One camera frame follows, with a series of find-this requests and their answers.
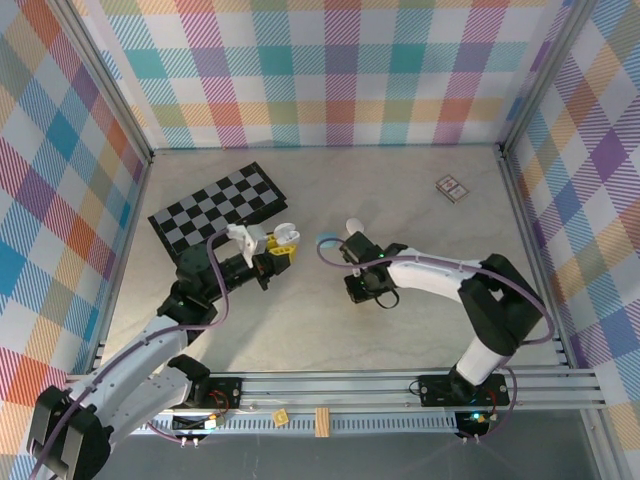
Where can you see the white round earbud case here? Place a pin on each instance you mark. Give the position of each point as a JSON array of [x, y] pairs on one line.
[[287, 233]]

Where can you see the blue earbud charging case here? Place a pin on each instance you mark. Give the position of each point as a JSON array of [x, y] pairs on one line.
[[327, 239]]

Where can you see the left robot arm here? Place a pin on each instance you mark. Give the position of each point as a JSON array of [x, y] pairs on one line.
[[75, 440]]

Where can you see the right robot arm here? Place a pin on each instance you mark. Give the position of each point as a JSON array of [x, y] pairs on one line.
[[500, 310]]

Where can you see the black grey chessboard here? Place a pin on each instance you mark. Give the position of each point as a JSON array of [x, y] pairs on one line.
[[225, 192]]

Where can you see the playing card box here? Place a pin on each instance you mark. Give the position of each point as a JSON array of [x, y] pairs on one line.
[[451, 187]]

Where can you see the wooden block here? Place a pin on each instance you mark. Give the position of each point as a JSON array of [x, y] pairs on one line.
[[322, 422]]

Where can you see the yellow letter cube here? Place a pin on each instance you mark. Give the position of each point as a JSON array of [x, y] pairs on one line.
[[281, 418]]

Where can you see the black controller box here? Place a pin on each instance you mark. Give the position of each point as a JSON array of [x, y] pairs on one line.
[[192, 424], [472, 425]]

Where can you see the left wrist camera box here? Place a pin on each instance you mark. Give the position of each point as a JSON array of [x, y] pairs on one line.
[[250, 242]]

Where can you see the aluminium side rail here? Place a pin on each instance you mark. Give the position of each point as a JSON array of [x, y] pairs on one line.
[[132, 225], [525, 225]]

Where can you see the aluminium back rail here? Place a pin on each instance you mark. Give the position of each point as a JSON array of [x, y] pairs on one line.
[[325, 148]]

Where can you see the aluminium mounting rail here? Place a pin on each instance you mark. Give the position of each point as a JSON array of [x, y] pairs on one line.
[[325, 392]]

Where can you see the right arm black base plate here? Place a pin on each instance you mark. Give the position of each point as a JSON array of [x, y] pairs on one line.
[[435, 387]]

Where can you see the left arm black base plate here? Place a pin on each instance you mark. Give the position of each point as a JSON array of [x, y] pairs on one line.
[[231, 385]]

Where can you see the aluminium frame post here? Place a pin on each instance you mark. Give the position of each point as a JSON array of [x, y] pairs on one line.
[[110, 82], [544, 75]]

